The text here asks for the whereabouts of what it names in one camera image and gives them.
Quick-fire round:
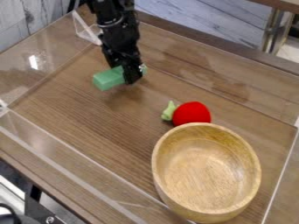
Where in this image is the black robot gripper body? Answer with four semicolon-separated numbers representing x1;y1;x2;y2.
87;0;142;64

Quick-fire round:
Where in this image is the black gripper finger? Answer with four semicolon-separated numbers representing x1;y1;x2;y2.
103;50;121;68
121;59;144;85

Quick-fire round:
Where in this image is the green rectangular block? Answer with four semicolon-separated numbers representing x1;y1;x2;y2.
92;64;147;91

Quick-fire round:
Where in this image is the light wooden bowl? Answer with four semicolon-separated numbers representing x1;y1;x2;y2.
151;122;262;223

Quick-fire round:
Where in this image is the red plush strawberry toy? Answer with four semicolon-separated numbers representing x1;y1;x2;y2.
162;101;211;126

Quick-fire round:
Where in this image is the metal table leg background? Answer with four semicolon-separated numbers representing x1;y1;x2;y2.
262;9;295;54

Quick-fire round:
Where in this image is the clear acrylic corner bracket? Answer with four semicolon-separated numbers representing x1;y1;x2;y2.
71;11;101;46

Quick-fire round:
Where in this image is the black clamp bracket below table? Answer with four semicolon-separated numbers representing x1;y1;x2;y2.
0;183;68;224

